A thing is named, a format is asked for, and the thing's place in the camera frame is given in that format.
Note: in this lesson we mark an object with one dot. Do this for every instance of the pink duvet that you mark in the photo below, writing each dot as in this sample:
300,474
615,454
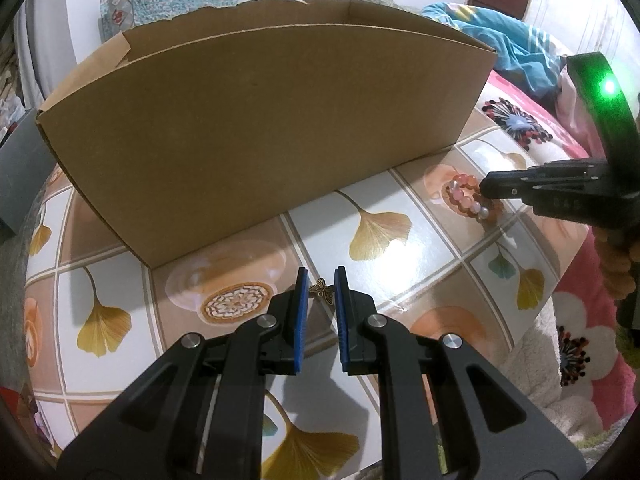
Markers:
572,115

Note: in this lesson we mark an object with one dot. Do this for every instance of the gold butterfly charm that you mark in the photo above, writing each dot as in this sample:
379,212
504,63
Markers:
325,294

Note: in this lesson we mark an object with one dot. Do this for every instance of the patchwork board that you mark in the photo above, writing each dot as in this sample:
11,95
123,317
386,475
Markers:
117,12

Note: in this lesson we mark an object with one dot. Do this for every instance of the red cloth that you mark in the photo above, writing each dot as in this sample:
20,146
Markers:
25,425

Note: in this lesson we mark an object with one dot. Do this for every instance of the grey patterned pillow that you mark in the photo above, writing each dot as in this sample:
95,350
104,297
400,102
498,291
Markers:
372,0

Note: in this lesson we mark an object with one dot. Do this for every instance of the person's right hand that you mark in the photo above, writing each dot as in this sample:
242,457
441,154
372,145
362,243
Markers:
615,265

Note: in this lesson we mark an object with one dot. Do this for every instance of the grey board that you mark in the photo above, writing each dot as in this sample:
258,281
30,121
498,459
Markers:
15,175

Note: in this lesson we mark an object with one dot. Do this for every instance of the blue quilt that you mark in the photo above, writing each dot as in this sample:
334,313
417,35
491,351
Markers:
505,45

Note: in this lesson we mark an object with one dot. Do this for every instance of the white curtain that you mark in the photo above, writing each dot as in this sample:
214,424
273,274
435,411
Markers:
37,45

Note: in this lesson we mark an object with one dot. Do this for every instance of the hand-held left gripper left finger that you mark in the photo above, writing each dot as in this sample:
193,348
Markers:
300,320

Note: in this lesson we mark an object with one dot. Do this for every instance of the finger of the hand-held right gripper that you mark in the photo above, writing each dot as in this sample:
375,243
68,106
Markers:
550,185

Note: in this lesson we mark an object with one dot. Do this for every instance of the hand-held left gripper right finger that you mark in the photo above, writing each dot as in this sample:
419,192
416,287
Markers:
341,320

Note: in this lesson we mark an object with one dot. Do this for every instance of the brown cardboard box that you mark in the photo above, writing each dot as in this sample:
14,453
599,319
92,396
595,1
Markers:
250,135

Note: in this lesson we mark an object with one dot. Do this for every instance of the white fluffy blanket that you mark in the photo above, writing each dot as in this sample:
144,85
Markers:
540,385

